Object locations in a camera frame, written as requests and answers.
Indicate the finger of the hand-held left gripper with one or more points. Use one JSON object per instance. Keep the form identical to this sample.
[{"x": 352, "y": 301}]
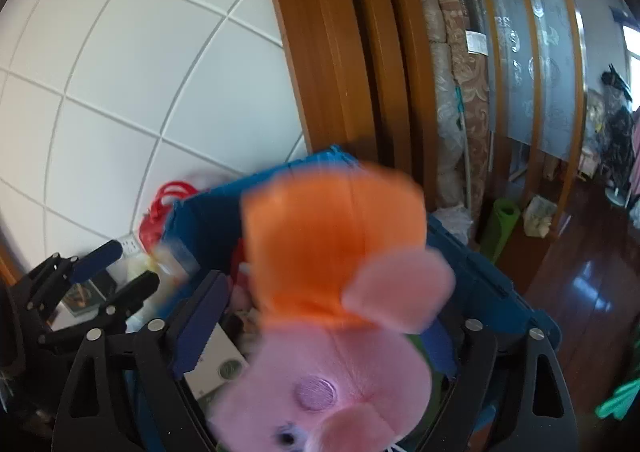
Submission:
[
  {"x": 132, "y": 292},
  {"x": 95, "y": 259}
]

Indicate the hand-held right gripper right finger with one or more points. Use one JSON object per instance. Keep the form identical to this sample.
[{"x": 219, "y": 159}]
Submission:
[{"x": 480, "y": 362}]

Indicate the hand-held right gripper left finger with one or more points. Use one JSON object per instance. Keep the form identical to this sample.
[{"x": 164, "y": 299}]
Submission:
[{"x": 200, "y": 327}]

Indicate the blue plastic crate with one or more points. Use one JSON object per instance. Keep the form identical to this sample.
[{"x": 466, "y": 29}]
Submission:
[{"x": 480, "y": 272}]

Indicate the pink plush toy orange hat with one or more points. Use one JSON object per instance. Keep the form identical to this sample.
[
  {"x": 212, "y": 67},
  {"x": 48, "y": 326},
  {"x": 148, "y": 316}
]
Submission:
[{"x": 325, "y": 357}]

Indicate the green white medicine box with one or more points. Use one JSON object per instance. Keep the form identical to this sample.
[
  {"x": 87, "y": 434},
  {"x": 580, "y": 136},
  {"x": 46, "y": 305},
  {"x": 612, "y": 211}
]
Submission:
[{"x": 220, "y": 362}]

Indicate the red bear carry case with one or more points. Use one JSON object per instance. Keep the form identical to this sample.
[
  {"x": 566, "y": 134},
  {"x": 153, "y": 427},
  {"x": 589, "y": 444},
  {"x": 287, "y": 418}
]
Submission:
[{"x": 150, "y": 232}]

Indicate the green rolled mat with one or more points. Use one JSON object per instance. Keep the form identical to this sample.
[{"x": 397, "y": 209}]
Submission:
[{"x": 500, "y": 232}]

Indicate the white plastic bag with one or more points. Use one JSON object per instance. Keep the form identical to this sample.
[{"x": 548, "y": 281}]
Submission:
[{"x": 455, "y": 224}]

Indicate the green cloth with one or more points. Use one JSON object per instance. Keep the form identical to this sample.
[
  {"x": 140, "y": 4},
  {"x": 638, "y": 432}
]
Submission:
[{"x": 622, "y": 399}]

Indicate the beige bag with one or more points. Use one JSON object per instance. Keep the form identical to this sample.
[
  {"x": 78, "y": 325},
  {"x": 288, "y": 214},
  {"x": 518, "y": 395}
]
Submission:
[{"x": 540, "y": 217}]

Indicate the white pole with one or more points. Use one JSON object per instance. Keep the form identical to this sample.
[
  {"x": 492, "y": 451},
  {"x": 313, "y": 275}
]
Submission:
[{"x": 465, "y": 146}]

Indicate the brown patterned rolled carpet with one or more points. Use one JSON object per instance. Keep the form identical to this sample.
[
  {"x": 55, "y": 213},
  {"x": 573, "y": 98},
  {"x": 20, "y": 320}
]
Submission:
[{"x": 475, "y": 106}]

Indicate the beige patterned rolled carpet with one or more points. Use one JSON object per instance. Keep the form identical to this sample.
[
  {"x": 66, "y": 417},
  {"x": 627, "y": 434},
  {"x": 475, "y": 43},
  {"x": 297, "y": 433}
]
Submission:
[{"x": 442, "y": 106}]

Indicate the black clothing pile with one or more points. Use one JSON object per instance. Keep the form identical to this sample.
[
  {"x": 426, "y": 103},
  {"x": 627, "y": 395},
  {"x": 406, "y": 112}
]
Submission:
[{"x": 620, "y": 131}]

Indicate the frosted glass wooden partition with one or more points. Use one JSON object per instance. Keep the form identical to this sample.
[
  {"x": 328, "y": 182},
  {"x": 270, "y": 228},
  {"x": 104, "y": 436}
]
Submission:
[{"x": 550, "y": 56}]

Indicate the white wall socket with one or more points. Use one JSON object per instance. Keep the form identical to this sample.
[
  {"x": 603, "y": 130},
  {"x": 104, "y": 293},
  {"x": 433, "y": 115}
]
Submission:
[{"x": 131, "y": 246}]

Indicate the wooden door frame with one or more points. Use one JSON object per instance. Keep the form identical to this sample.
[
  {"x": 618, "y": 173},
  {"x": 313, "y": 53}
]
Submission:
[{"x": 325, "y": 56}]

